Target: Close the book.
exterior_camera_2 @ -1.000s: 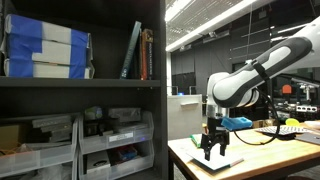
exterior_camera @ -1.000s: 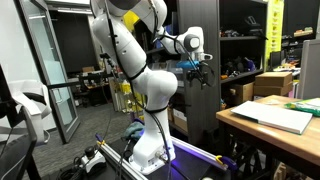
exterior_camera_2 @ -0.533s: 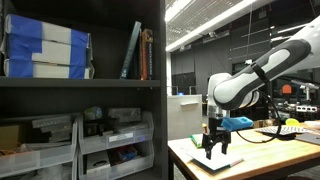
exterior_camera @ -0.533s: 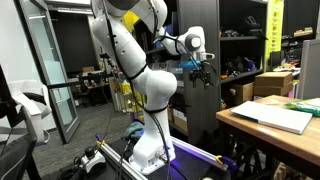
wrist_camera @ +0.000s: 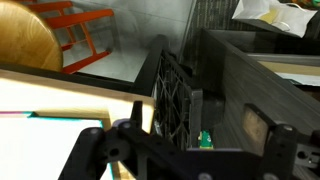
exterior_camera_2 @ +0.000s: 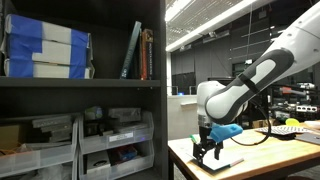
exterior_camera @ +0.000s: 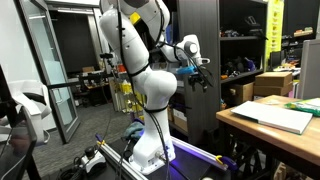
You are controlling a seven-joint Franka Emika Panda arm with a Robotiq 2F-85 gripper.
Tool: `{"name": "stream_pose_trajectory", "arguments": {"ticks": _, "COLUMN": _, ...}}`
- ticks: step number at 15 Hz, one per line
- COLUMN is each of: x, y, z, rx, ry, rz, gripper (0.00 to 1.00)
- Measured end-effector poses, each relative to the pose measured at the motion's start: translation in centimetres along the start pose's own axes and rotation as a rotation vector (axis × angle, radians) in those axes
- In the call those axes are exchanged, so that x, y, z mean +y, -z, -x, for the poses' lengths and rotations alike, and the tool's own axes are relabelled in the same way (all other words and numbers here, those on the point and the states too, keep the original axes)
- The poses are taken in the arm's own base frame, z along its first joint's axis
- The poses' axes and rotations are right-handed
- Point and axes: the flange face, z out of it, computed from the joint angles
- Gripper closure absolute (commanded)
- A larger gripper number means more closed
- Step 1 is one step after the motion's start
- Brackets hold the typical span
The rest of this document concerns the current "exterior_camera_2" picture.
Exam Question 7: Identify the clear bin with white label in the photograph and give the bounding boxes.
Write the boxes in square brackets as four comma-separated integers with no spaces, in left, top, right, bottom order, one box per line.
[78,111,155,155]

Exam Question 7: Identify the small greenish box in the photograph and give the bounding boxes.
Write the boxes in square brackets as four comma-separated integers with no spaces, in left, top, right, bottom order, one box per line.
[83,106,104,122]

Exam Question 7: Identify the clear plastic storage bin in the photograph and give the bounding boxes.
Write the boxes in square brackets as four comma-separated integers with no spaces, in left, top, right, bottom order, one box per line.
[78,139,155,180]

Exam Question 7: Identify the grey laptop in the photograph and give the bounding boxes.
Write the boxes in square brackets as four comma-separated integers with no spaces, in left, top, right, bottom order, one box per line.
[294,132,320,146]

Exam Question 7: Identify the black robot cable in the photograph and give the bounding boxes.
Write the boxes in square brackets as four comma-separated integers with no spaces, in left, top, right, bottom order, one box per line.
[229,98,273,147]

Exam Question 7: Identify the dark book brown top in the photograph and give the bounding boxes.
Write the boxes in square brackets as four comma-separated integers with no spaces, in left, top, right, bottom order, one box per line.
[142,28,155,81]

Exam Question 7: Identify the thin teal book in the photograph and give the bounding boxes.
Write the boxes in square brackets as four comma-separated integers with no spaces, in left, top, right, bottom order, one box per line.
[119,20,143,80]

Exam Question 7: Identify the blue white paper ream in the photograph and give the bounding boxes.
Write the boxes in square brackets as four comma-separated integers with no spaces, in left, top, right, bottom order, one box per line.
[4,13,93,51]
[1,34,94,67]
[3,59,96,80]

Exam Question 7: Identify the grey rectangular box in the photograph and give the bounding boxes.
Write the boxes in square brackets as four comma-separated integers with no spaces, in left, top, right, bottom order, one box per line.
[107,107,142,123]

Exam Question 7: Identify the checkerboard calibration board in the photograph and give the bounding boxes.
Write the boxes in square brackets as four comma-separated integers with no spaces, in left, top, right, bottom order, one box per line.
[254,124,313,141]

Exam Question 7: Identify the white box black circle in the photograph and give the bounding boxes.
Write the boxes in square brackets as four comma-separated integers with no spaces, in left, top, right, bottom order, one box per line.
[85,150,112,175]

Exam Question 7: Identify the orange round object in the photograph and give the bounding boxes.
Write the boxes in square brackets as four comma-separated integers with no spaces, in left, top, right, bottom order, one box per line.
[281,85,293,95]

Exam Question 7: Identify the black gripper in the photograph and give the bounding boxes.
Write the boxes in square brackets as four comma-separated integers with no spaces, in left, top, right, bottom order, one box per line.
[193,127,224,167]

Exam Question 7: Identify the brown cardboard box in bin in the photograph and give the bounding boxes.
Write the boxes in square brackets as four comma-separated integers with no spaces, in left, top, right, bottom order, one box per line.
[0,124,21,151]

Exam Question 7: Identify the long ceiling light strip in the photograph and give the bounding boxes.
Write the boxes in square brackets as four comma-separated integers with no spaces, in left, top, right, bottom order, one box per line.
[164,0,268,53]

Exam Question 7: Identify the black bookshelf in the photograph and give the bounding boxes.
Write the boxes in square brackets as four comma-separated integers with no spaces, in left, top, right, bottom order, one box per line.
[0,0,169,180]

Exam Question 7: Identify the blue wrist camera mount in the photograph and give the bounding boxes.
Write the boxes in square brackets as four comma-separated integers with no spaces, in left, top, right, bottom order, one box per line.
[209,123,244,144]

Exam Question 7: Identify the blue small box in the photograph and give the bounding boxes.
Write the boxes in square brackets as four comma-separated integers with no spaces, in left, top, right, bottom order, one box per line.
[116,145,138,163]

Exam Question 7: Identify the orange spine book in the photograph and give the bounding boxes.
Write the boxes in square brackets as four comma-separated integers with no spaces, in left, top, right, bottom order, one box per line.
[139,31,148,81]

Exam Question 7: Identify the large clear plastic bin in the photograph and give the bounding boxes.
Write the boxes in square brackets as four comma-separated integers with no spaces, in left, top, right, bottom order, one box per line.
[0,114,79,179]

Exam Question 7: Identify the grey flat boxes stack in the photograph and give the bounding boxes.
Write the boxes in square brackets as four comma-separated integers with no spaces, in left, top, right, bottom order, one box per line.
[31,114,73,144]

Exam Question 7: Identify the yellow-green disc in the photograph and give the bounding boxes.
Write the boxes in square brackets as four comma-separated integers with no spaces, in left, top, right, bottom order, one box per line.
[285,117,300,127]

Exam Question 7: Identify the book with teal cover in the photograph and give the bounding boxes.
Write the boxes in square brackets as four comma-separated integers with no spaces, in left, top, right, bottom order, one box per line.
[191,153,245,173]

